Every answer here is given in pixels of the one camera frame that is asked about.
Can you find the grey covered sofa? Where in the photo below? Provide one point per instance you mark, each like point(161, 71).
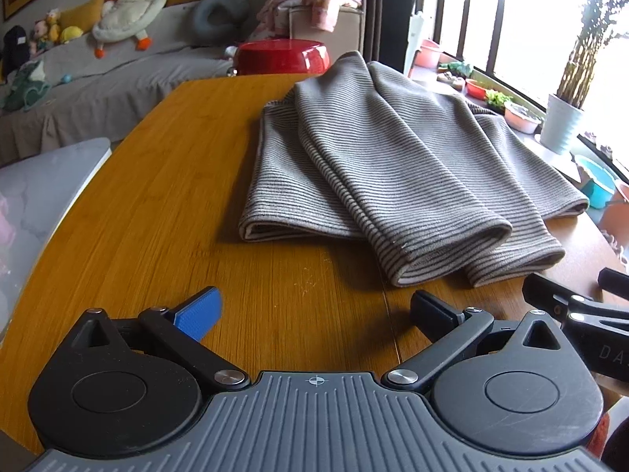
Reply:
point(123, 88)

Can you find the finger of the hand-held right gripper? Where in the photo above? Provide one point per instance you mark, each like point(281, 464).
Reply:
point(540, 290)
point(614, 281)

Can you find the small green plant pot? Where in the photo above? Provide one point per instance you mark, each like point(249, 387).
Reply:
point(499, 101)

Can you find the terracotta pink pot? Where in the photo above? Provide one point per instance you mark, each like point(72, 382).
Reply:
point(618, 221)

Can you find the grey striped pants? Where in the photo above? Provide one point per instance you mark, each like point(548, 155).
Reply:
point(383, 157)

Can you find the grey neck pillow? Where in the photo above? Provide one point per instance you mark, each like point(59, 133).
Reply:
point(216, 24)

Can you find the dark brown curtain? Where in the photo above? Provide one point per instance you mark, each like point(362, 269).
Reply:
point(383, 10)

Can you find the yellow pillow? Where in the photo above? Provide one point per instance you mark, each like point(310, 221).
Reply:
point(81, 14)

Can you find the black plush toy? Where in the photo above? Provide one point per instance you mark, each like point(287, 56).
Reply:
point(13, 49)

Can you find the yellow duck plush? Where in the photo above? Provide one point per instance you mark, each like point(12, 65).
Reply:
point(71, 34)

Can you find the white plant pot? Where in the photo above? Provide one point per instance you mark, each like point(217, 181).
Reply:
point(560, 128)

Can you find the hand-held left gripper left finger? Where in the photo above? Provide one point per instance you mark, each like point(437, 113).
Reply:
point(196, 314)

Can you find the red patterned clothing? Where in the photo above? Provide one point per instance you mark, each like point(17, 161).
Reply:
point(597, 432)

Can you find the teal plastic basin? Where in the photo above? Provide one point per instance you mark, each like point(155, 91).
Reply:
point(597, 187)

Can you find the pink plastic bucket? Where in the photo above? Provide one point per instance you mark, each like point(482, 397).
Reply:
point(428, 55)

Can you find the green toy figure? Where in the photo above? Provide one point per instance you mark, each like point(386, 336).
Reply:
point(457, 69)

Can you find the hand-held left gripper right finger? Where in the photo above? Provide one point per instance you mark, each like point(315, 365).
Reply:
point(435, 314)

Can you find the red bowl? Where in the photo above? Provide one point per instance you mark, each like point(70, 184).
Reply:
point(477, 89)

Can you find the green cloth toy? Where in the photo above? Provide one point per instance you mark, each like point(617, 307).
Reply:
point(24, 88)

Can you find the yellow giraffe plush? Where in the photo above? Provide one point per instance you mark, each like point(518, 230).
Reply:
point(53, 22)

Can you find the red glossy round stool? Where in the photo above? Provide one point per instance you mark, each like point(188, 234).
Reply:
point(280, 56)

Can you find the white goose plush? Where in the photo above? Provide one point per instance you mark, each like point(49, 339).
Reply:
point(130, 5)

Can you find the tall bamboo plant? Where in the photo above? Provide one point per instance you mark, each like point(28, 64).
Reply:
point(585, 49)

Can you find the cardboard box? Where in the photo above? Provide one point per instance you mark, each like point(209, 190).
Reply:
point(339, 34)

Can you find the black window frame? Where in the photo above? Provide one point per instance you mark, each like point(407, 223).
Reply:
point(462, 10)

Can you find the small plush toys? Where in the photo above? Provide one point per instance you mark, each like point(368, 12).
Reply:
point(39, 39)

